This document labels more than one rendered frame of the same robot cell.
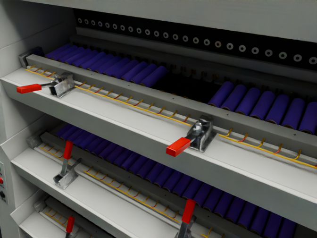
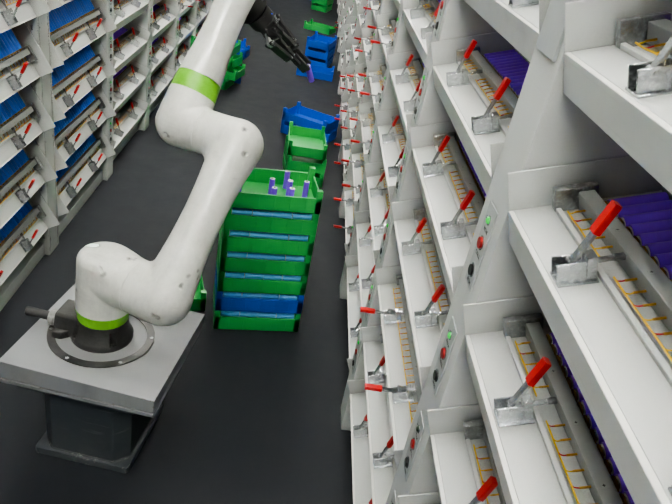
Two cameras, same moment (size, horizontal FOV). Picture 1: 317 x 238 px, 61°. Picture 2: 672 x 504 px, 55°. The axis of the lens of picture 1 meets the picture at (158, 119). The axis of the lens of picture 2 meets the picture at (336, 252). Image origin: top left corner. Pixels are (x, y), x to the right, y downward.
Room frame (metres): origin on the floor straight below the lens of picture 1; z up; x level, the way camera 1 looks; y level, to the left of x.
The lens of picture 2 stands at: (-0.43, -0.75, 1.41)
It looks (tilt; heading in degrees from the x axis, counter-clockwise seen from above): 30 degrees down; 54
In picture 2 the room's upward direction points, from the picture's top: 12 degrees clockwise
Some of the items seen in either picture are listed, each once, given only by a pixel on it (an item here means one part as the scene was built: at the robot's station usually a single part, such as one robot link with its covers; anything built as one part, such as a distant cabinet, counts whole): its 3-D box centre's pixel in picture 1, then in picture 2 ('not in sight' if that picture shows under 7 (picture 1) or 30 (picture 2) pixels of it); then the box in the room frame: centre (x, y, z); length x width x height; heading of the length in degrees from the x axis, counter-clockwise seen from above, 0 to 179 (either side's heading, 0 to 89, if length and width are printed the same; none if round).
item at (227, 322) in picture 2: not in sight; (255, 304); (0.49, 0.93, 0.04); 0.30 x 0.20 x 0.08; 160
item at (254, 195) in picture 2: not in sight; (272, 185); (0.49, 0.93, 0.52); 0.30 x 0.20 x 0.08; 160
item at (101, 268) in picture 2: not in sight; (109, 284); (-0.11, 0.55, 0.49); 0.16 x 0.13 x 0.19; 127
